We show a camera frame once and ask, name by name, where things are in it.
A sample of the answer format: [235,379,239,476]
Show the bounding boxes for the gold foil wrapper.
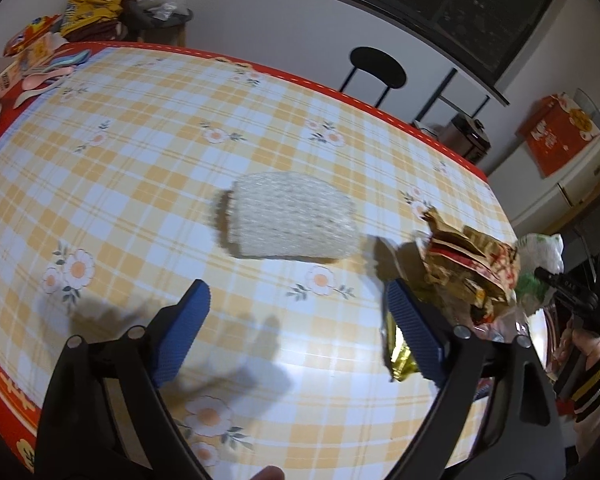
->
[380,310,419,382]

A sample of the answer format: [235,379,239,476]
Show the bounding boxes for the brown red wrapper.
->
[422,207,520,324]

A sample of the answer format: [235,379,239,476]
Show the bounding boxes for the white foam net sleeve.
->
[224,172,358,260]

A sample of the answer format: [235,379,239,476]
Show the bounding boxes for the white green plastic bag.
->
[514,232,566,317]

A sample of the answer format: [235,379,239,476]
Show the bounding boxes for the yellow plaid floral tablecloth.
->
[0,44,516,479]

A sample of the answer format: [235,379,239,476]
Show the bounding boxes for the white refrigerator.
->
[488,136,600,237]

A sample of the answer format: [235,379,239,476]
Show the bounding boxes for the brown electric pressure cooker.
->
[439,113,491,165]

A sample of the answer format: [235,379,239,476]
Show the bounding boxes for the black round stool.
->
[339,46,407,108]

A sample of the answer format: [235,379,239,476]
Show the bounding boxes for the pastel plastic spoons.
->
[12,49,92,110]

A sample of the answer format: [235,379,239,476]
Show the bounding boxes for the yellow clothing pile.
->
[59,0,122,39]

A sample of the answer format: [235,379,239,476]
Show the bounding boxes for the clear plastic bag on stool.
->
[137,0,188,22]

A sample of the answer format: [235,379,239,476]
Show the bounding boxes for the red yellow snack bag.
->
[3,14,61,56]

